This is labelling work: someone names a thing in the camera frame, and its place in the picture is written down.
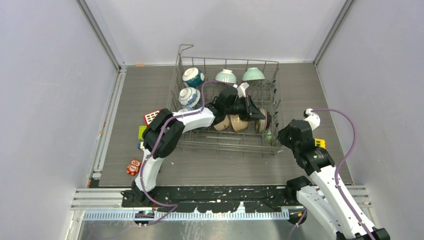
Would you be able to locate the teal white bowl back left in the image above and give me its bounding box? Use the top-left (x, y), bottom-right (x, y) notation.
top-left (181, 67), bottom-right (205, 88)

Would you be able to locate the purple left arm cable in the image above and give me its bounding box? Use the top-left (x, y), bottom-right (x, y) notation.
top-left (138, 80), bottom-right (235, 227)

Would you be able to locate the green owl toy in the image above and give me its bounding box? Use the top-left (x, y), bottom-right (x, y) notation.
top-left (262, 129), bottom-right (273, 143)

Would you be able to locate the beige ceramic bowl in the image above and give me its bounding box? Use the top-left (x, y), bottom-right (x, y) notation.
top-left (213, 115), bottom-right (231, 132)
top-left (230, 114), bottom-right (249, 133)

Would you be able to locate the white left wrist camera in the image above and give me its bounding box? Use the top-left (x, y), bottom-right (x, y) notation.
top-left (233, 82), bottom-right (250, 98)

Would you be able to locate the green toy block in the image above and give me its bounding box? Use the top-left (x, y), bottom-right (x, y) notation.
top-left (137, 125), bottom-right (147, 141)

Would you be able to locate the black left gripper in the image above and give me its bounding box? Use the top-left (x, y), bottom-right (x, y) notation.
top-left (224, 94), bottom-right (265, 122)

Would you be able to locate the grey wire dish rack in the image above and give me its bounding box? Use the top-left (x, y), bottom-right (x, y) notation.
top-left (166, 44), bottom-right (283, 154)

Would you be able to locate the red white toy window block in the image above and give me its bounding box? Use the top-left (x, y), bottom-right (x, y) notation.
top-left (143, 109), bottom-right (161, 126)

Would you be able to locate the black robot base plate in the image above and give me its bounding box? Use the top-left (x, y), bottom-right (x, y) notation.
top-left (121, 185), bottom-right (300, 213)

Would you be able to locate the pale green bowl middle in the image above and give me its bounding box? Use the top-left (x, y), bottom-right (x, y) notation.
top-left (214, 69), bottom-right (237, 84)

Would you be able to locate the mint green bowl right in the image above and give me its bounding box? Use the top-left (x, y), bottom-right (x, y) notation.
top-left (242, 67), bottom-right (266, 82)

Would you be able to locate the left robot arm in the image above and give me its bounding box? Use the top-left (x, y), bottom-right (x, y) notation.
top-left (131, 93), bottom-right (272, 207)

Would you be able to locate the white bowl blue floral pattern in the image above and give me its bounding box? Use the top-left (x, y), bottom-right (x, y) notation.
top-left (178, 87), bottom-right (201, 108)

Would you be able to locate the brown patterned bowl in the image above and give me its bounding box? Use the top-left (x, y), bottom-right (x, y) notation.
top-left (255, 108), bottom-right (272, 134)

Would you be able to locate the yellow toy window block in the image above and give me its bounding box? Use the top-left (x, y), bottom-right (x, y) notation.
top-left (314, 138), bottom-right (326, 149)

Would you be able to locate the white bowl blue zigzag pattern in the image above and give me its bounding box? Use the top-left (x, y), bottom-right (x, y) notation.
top-left (178, 107), bottom-right (194, 113)

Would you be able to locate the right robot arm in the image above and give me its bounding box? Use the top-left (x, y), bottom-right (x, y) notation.
top-left (277, 108), bottom-right (391, 240)

